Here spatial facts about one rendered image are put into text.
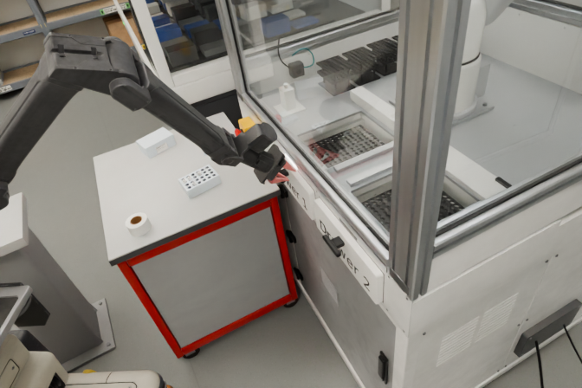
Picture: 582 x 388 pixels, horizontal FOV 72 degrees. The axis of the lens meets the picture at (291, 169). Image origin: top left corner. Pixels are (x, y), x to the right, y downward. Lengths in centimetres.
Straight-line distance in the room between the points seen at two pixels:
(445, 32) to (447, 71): 5
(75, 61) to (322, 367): 150
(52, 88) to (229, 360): 145
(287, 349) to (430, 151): 143
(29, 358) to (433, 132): 104
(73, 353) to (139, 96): 163
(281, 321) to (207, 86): 112
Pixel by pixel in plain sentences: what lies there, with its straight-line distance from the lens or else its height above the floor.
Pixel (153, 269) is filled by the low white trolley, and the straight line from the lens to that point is 146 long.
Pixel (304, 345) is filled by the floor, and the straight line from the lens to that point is 189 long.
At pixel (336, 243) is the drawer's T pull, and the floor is 91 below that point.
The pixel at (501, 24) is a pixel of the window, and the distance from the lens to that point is 61.
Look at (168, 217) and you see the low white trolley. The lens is 141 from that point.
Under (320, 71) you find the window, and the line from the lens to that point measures 85.
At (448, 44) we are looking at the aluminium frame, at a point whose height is 147.
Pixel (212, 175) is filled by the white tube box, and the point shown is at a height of 79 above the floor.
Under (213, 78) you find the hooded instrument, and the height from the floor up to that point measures 89.
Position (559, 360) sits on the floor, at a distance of 201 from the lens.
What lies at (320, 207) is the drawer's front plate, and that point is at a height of 93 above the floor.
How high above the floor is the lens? 168
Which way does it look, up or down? 39 degrees down
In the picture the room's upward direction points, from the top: 9 degrees counter-clockwise
